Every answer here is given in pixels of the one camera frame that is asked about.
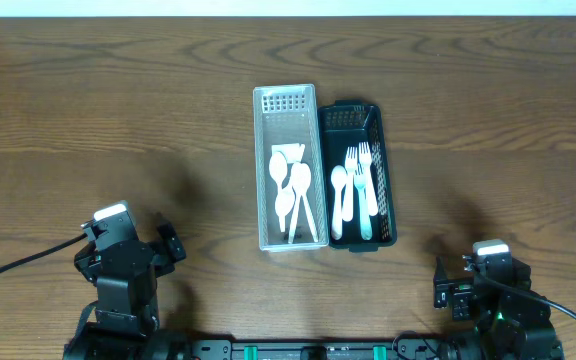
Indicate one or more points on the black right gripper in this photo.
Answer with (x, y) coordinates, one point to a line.
(444, 293)

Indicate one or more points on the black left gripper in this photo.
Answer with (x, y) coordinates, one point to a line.
(169, 245)

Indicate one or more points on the white plastic spoon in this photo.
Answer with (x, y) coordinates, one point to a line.
(278, 171)
(300, 179)
(284, 204)
(338, 181)
(310, 218)

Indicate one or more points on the white plastic fork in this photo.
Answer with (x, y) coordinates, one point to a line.
(351, 165)
(364, 218)
(365, 159)

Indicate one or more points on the clear plastic basket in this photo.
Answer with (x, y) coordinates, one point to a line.
(286, 121)

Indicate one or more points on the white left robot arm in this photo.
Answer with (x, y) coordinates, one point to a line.
(123, 322)

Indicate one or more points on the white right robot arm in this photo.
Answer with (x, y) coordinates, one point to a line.
(509, 322)

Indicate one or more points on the dark green plastic basket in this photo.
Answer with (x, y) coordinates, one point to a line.
(344, 124)

